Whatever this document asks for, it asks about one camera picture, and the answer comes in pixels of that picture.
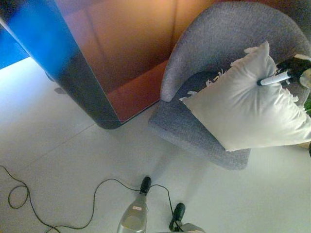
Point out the black robot foot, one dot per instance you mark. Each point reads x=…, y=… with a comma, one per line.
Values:
x=145, y=185
x=178, y=212

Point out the black robot right foot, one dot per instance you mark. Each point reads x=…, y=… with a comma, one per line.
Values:
x=178, y=212

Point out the grey fabric tub armchair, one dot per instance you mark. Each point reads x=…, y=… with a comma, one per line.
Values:
x=209, y=43

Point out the brown wooden cabinet dark edge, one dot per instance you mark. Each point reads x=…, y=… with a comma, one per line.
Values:
x=109, y=60

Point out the silver robot right leg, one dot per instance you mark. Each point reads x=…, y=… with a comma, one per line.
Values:
x=192, y=228

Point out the white fringed pillow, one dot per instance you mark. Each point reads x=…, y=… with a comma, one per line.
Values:
x=245, y=111

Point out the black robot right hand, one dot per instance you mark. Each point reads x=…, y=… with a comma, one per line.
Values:
x=289, y=69

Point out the black robot left foot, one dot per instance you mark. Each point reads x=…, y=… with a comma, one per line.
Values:
x=145, y=185

